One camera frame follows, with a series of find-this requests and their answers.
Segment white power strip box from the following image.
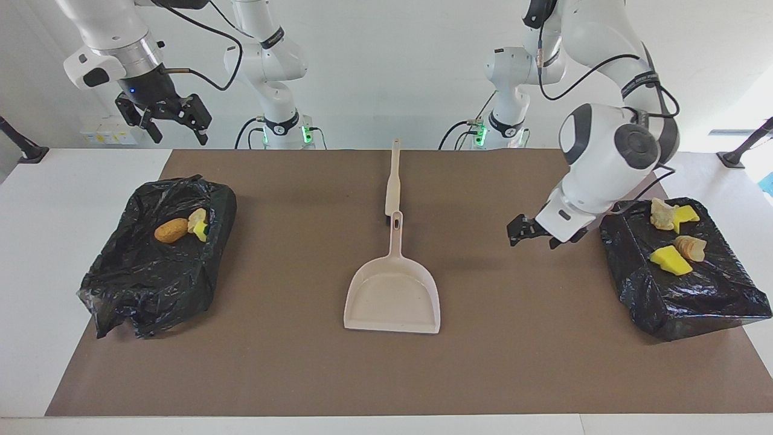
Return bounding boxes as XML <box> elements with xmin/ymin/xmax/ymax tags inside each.
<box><xmin>80</xmin><ymin>116</ymin><xmax>146</xmax><ymax>146</ymax></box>

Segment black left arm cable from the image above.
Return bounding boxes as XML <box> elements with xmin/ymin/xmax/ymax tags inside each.
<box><xmin>536</xmin><ymin>0</ymin><xmax>681</xmax><ymax>216</ymax></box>

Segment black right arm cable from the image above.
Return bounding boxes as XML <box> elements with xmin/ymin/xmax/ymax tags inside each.
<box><xmin>158</xmin><ymin>0</ymin><xmax>257</xmax><ymax>92</ymax></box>

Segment black right base cables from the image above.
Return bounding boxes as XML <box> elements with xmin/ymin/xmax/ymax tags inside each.
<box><xmin>234</xmin><ymin>117</ymin><xmax>327</xmax><ymax>150</ymax></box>

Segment beige plastic dustpan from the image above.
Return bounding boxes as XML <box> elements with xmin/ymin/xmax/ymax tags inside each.
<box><xmin>344</xmin><ymin>211</ymin><xmax>441</xmax><ymax>335</ymax></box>

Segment beige hand brush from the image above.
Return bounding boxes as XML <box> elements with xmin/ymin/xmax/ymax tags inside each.
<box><xmin>385</xmin><ymin>138</ymin><xmax>402</xmax><ymax>227</ymax></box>

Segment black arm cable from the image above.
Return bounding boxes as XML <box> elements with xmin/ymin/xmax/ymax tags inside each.
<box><xmin>536</xmin><ymin>0</ymin><xmax>681</xmax><ymax>216</ymax></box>
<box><xmin>158</xmin><ymin>0</ymin><xmax>257</xmax><ymax>92</ymax></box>

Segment black base cables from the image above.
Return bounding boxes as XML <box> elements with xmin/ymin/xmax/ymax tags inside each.
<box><xmin>438</xmin><ymin>94</ymin><xmax>499</xmax><ymax>150</ymax></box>
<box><xmin>234</xmin><ymin>117</ymin><xmax>327</xmax><ymax>150</ymax></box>

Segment black bag lined bin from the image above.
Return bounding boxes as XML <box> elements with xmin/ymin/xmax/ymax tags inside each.
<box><xmin>599</xmin><ymin>197</ymin><xmax>773</xmax><ymax>342</ymax></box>
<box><xmin>76</xmin><ymin>175</ymin><xmax>237</xmax><ymax>339</ymax></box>

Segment notched yellow sponge piece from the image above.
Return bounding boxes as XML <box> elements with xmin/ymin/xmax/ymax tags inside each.
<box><xmin>672</xmin><ymin>205</ymin><xmax>701</xmax><ymax>234</ymax></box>

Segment brown bread roll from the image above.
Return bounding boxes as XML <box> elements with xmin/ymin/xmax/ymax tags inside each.
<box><xmin>154</xmin><ymin>218</ymin><xmax>190</xmax><ymax>244</ymax></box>

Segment black left base cables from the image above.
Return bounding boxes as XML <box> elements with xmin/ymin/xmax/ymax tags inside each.
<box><xmin>438</xmin><ymin>94</ymin><xmax>499</xmax><ymax>150</ymax></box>

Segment black camera stand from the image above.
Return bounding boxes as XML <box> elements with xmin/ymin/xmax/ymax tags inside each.
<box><xmin>0</xmin><ymin>116</ymin><xmax>50</xmax><ymax>164</ymax></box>
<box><xmin>717</xmin><ymin>118</ymin><xmax>773</xmax><ymax>169</ymax></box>

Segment orange striped croissant piece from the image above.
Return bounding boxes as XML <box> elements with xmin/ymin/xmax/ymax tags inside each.
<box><xmin>673</xmin><ymin>235</ymin><xmax>707</xmax><ymax>262</ymax></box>

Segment brown table mat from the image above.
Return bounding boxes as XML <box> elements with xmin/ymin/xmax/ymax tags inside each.
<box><xmin>45</xmin><ymin>149</ymin><xmax>773</xmax><ymax>417</ymax></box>

